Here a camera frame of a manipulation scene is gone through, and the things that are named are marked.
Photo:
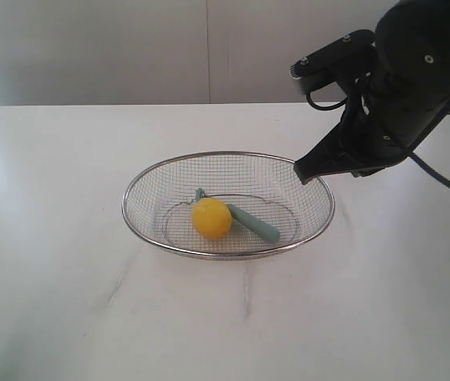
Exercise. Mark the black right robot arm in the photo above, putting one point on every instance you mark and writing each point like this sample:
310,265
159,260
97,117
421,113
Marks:
412,40

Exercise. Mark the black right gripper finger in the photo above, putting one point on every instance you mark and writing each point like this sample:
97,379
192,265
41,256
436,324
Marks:
331,156

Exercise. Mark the yellow lemon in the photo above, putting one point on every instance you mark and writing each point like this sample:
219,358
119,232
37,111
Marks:
211,218

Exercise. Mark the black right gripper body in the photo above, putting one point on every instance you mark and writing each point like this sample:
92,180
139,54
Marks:
390,117

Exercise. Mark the steel wire mesh basket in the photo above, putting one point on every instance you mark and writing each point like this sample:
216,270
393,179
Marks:
157,204

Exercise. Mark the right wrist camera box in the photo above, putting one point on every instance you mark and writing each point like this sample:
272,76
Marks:
342,62

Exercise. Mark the teal handled peeler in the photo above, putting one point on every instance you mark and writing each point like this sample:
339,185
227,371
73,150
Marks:
262,229

